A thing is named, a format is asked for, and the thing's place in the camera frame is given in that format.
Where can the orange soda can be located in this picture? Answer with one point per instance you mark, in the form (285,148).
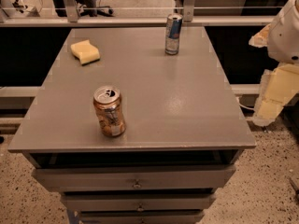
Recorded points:
(108,109)

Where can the grey drawer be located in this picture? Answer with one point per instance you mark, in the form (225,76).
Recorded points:
(134,178)
(138,202)
(155,217)

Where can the blue silver redbull can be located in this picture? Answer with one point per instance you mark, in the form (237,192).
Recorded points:
(172,34)

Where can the top grey drawer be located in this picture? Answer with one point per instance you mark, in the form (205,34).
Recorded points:
(134,178)

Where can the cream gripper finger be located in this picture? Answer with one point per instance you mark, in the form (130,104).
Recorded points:
(265,112)
(260,39)

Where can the grey metal railing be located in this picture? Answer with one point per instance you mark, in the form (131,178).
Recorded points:
(41,13)

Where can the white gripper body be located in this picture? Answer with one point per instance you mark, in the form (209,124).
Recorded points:
(285,39)

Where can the middle grey drawer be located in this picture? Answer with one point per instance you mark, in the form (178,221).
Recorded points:
(138,202)

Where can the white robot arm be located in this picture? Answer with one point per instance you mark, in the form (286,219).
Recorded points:
(283,40)

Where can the grey drawer cabinet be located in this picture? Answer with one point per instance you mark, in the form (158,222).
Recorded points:
(178,110)

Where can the yellow sponge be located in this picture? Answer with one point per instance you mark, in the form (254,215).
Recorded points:
(85,52)

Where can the black office chair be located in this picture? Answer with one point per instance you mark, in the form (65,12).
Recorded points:
(99,0)

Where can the bottom grey drawer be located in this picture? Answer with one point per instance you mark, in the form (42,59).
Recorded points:
(155,217)

